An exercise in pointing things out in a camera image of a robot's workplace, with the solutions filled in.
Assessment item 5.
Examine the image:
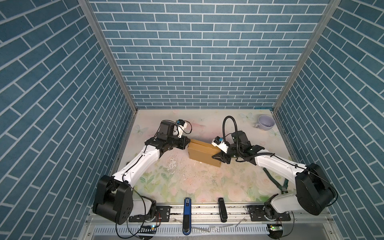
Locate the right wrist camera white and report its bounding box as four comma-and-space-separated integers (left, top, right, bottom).
212, 136, 230, 154

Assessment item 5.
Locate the circuit board below rail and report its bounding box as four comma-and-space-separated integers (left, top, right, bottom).
137, 226, 157, 240
267, 224, 284, 240

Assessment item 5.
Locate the aluminium front rail frame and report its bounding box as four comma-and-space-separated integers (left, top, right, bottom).
79, 203, 342, 240

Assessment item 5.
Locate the lavender ceramic cup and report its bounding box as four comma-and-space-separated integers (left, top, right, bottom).
255, 115, 276, 131

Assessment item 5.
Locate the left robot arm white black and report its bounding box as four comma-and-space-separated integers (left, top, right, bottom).
93, 120, 191, 225

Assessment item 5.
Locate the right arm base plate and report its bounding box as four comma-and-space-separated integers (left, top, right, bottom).
246, 205, 291, 222

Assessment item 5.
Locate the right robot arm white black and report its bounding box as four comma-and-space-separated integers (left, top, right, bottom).
212, 116, 339, 221

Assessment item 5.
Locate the brown cardboard paper box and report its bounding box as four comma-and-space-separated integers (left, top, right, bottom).
188, 140, 222, 168

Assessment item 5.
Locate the blue black handheld tool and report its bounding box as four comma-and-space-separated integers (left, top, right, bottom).
183, 198, 192, 236

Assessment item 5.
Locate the black handheld stick device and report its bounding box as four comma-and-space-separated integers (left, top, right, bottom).
218, 198, 228, 223

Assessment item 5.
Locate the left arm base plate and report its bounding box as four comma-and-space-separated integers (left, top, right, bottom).
129, 206, 171, 223

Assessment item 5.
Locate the right circuit board below rail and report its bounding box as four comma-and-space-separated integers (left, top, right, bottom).
267, 224, 284, 240

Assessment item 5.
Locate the left circuit board below rail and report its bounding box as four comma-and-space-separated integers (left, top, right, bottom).
137, 226, 157, 240

